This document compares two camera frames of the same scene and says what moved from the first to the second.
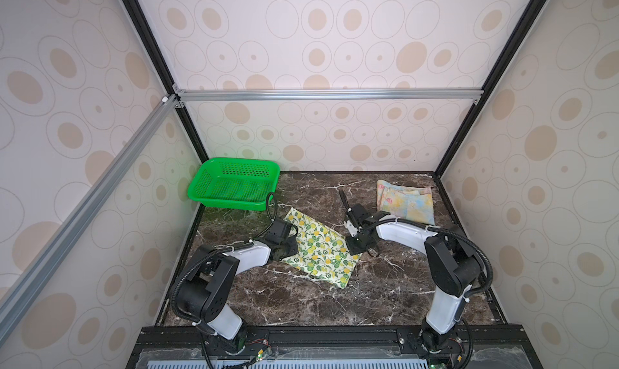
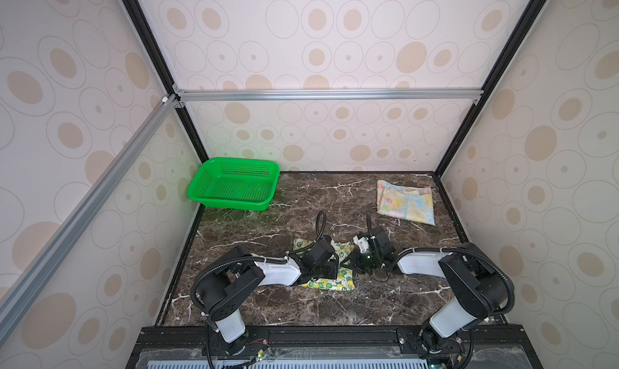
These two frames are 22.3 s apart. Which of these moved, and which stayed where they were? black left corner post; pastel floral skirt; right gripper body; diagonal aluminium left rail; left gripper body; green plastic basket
Moved: left gripper body; right gripper body
Stayed: green plastic basket; diagonal aluminium left rail; black left corner post; pastel floral skirt
